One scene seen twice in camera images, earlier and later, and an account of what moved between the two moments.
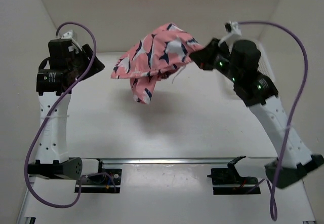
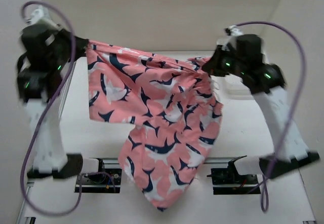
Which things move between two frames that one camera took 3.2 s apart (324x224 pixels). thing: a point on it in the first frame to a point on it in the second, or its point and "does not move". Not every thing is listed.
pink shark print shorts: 154,57 to 176,108
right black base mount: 230,181 does not move
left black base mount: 101,183 does not move
